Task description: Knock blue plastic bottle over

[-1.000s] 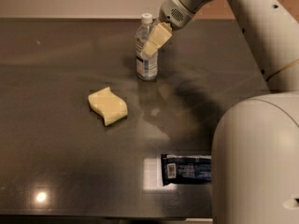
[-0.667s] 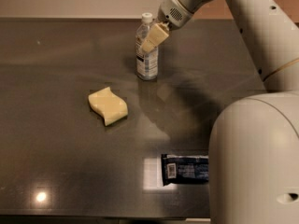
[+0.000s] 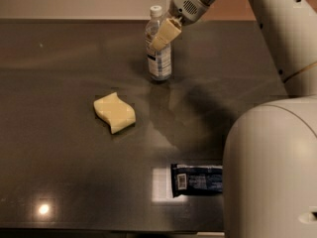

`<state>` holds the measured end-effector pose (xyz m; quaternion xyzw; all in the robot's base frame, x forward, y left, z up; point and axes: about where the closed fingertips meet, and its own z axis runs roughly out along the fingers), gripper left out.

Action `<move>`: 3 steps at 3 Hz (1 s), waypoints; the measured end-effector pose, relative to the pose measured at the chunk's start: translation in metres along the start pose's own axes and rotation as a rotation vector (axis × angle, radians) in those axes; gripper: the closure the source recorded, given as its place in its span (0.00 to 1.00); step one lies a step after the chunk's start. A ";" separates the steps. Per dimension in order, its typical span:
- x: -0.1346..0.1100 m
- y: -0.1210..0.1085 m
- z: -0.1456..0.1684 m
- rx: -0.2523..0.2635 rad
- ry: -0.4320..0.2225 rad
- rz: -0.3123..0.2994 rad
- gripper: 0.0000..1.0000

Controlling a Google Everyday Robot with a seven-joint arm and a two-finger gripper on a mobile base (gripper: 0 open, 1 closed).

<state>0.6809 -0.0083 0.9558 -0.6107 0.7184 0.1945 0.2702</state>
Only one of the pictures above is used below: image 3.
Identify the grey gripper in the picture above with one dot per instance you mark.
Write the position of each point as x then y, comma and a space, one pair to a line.
185, 5

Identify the clear plastic water bottle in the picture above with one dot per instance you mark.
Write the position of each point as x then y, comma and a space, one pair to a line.
159, 63

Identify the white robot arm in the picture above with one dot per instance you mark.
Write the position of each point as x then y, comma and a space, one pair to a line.
270, 156

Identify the yellow wavy sponge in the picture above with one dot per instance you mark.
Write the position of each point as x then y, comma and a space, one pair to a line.
115, 112

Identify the dark blue snack packet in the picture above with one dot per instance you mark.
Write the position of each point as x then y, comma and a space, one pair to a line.
196, 180

